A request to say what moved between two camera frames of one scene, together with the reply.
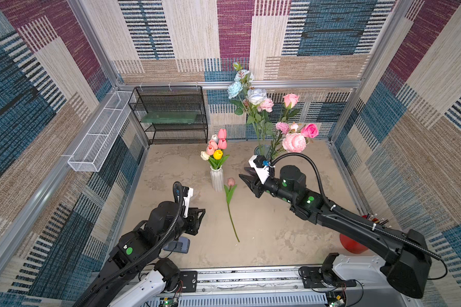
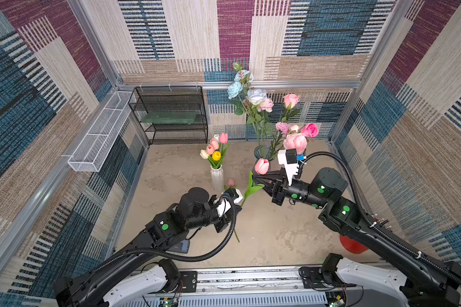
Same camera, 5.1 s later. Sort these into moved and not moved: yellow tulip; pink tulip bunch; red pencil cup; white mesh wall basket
Moved: pink tulip bunch
Not moved: yellow tulip; red pencil cup; white mesh wall basket
